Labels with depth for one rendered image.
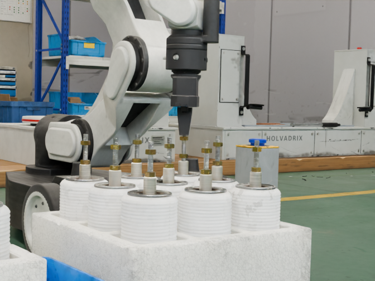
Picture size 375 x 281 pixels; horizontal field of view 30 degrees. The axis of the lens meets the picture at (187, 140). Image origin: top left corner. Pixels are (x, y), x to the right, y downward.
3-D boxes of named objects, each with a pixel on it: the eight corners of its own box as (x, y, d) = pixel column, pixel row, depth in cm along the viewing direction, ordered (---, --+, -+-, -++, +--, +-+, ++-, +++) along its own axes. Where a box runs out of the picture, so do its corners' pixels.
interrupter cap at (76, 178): (69, 183, 132) (69, 179, 132) (62, 179, 139) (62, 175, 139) (108, 183, 135) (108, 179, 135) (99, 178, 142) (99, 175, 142)
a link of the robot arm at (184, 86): (205, 107, 144) (206, 48, 143) (158, 106, 144) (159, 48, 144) (207, 106, 156) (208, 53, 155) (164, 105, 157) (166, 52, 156)
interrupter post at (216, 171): (225, 182, 141) (225, 166, 141) (216, 183, 140) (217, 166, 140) (216, 181, 143) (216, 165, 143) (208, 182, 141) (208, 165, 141)
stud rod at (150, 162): (154, 186, 118) (155, 141, 118) (150, 187, 117) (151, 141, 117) (149, 185, 119) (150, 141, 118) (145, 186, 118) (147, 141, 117)
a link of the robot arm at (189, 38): (160, 49, 146) (161, -6, 146) (176, 53, 157) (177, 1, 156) (212, 49, 143) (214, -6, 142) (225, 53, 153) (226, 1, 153)
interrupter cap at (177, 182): (166, 181, 140) (167, 178, 140) (196, 185, 135) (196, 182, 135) (140, 184, 134) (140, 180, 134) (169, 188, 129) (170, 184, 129)
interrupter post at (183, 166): (190, 175, 152) (190, 160, 152) (186, 177, 149) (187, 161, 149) (179, 175, 152) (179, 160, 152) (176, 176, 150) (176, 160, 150)
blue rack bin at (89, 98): (46, 113, 669) (46, 91, 668) (81, 114, 693) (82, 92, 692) (71, 115, 630) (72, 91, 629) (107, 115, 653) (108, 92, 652)
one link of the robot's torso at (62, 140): (43, 161, 212) (44, 118, 211) (101, 160, 224) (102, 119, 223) (75, 168, 195) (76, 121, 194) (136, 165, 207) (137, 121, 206)
